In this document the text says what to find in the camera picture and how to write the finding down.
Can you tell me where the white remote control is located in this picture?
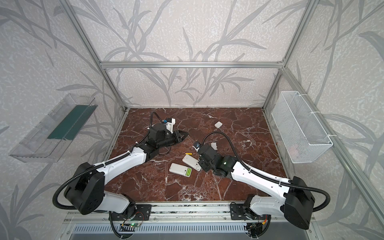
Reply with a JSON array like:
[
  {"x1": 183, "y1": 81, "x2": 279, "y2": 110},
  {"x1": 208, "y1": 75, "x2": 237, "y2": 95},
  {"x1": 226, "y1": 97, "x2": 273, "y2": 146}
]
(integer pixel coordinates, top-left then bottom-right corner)
[{"x1": 182, "y1": 155, "x2": 202, "y2": 172}]

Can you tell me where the white air conditioner remote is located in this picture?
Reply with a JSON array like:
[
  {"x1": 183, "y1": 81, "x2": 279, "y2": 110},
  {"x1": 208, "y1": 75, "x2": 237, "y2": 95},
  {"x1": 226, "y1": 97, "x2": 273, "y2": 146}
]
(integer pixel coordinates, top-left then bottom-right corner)
[{"x1": 169, "y1": 163, "x2": 192, "y2": 178}]

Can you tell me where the white battery cover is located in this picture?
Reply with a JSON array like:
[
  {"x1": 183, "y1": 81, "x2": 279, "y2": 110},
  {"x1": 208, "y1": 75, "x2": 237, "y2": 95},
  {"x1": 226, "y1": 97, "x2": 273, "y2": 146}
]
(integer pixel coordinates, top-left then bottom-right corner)
[
  {"x1": 211, "y1": 142, "x2": 218, "y2": 151},
  {"x1": 214, "y1": 121, "x2": 223, "y2": 129}
]

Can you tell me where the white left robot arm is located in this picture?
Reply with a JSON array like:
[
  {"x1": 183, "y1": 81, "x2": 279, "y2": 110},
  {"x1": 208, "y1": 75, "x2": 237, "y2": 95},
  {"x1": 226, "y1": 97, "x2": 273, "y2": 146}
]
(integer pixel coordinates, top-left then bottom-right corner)
[{"x1": 64, "y1": 123, "x2": 189, "y2": 216}]

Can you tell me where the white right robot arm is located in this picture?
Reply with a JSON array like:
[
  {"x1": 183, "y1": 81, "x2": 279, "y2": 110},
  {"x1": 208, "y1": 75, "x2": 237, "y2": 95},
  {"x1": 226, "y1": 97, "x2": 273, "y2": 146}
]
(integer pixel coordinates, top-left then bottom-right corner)
[{"x1": 198, "y1": 144, "x2": 315, "y2": 230}]

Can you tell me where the pink object in basket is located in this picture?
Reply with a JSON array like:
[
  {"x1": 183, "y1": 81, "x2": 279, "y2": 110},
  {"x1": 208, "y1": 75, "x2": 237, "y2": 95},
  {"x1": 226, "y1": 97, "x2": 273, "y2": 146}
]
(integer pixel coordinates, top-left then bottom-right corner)
[{"x1": 288, "y1": 144, "x2": 300, "y2": 159}]

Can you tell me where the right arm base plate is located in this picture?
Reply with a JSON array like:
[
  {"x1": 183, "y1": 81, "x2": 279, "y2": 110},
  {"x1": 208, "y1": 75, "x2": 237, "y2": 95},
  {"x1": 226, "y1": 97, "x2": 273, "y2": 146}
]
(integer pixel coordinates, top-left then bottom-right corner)
[{"x1": 229, "y1": 202, "x2": 271, "y2": 221}]

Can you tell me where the aluminium front rail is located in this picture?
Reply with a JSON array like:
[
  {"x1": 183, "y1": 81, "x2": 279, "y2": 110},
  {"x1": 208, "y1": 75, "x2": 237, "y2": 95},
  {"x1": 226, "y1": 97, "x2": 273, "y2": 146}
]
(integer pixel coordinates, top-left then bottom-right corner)
[{"x1": 64, "y1": 201, "x2": 290, "y2": 225}]

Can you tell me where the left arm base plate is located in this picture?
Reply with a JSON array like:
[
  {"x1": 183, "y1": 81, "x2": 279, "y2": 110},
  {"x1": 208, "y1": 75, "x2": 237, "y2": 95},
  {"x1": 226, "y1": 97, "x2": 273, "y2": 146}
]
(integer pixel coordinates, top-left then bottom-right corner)
[{"x1": 109, "y1": 204, "x2": 152, "y2": 222}]

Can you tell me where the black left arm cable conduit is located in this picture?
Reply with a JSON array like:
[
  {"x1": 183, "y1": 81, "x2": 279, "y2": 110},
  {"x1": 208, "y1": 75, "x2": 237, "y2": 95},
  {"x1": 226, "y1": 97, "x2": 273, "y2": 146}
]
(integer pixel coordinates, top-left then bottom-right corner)
[{"x1": 52, "y1": 110, "x2": 163, "y2": 210}]

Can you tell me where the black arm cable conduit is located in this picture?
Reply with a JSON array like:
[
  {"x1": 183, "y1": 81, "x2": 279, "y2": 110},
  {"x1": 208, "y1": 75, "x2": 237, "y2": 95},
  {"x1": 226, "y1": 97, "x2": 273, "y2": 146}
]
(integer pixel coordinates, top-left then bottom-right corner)
[
  {"x1": 52, "y1": 110, "x2": 163, "y2": 210},
  {"x1": 201, "y1": 131, "x2": 331, "y2": 213}
]

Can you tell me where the clear plastic wall bin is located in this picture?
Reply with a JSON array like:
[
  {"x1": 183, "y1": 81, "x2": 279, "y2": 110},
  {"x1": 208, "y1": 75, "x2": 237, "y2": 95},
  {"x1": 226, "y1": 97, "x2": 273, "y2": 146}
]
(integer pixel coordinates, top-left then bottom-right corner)
[{"x1": 9, "y1": 94, "x2": 98, "y2": 163}]

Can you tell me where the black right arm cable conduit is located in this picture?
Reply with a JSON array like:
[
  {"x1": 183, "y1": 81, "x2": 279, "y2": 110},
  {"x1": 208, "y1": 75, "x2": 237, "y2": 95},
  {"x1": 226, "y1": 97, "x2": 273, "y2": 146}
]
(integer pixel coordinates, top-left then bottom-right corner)
[{"x1": 201, "y1": 131, "x2": 331, "y2": 213}]

